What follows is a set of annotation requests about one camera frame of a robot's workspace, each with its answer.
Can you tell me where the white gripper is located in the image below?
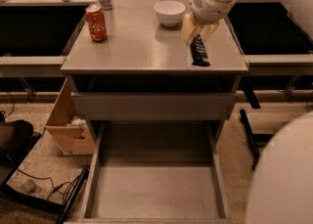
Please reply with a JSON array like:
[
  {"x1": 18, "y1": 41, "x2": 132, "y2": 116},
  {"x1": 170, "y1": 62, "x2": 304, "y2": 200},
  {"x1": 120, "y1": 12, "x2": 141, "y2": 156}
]
[{"x1": 181, "y1": 0, "x2": 235, "y2": 45}]

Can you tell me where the dark blue snack bar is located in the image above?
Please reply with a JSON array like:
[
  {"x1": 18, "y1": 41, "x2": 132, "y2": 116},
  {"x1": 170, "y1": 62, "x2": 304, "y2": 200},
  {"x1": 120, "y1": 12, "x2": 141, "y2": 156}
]
[{"x1": 190, "y1": 35, "x2": 210, "y2": 67}]

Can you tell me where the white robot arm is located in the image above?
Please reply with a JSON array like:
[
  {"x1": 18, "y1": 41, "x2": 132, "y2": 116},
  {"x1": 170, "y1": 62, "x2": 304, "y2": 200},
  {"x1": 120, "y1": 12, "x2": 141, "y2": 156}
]
[{"x1": 182, "y1": 0, "x2": 313, "y2": 224}]

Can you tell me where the grey drawer cabinet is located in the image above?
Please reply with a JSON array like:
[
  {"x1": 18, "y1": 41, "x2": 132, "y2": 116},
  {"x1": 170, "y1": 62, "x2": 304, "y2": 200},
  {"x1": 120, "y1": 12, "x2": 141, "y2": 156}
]
[{"x1": 62, "y1": 0, "x2": 247, "y2": 136}]

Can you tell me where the closed grey drawer front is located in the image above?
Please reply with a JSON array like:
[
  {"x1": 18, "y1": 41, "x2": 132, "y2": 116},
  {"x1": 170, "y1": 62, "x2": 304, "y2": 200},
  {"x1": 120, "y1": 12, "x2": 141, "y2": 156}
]
[{"x1": 71, "y1": 92, "x2": 235, "y2": 121}]

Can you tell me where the open grey drawer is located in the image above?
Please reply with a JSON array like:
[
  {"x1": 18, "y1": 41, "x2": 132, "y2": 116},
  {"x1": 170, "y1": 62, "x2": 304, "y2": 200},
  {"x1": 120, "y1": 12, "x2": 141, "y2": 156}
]
[{"x1": 65, "y1": 121, "x2": 233, "y2": 224}]

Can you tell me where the white ceramic bowl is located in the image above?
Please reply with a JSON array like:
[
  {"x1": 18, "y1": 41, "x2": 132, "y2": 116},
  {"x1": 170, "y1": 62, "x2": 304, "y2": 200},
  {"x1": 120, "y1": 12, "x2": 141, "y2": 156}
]
[{"x1": 155, "y1": 1, "x2": 186, "y2": 26}]

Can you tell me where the black table leg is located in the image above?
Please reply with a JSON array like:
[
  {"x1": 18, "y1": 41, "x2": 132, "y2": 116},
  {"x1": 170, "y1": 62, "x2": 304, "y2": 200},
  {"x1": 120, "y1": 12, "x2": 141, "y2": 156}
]
[{"x1": 240, "y1": 109, "x2": 260, "y2": 170}]

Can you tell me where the orange soda can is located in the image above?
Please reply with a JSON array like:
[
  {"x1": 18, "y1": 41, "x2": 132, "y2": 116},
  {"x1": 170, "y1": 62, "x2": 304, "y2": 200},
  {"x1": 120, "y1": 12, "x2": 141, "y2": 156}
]
[{"x1": 85, "y1": 4, "x2": 108, "y2": 41}]

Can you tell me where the brown cardboard box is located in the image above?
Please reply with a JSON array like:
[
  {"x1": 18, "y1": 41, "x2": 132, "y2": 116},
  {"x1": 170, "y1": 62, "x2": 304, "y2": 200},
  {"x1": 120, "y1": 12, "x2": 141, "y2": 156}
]
[{"x1": 45, "y1": 79, "x2": 94, "y2": 155}]

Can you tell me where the black cable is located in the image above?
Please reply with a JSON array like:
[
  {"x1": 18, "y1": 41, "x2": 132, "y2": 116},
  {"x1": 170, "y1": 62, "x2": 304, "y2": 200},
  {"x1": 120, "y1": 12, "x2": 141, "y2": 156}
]
[{"x1": 16, "y1": 167, "x2": 82, "y2": 204}]

